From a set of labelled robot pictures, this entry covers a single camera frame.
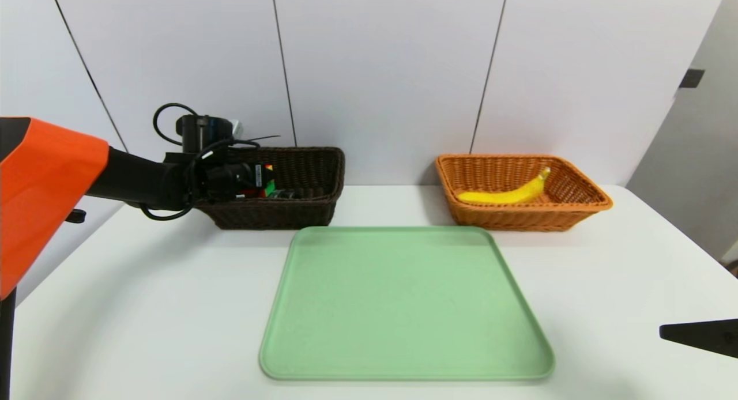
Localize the multicoloured puzzle cube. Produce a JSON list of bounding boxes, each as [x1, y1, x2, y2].
[[241, 164, 277, 199]]

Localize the yellow banana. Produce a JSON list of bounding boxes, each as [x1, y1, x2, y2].
[[455, 167, 551, 206]]

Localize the dark brown wicker basket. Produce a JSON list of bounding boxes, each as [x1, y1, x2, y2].
[[193, 147, 347, 231]]

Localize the orange wicker basket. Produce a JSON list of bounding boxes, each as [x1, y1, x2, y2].
[[435, 154, 613, 232]]

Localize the light green plastic tray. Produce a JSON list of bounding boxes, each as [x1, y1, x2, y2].
[[259, 225, 556, 382]]

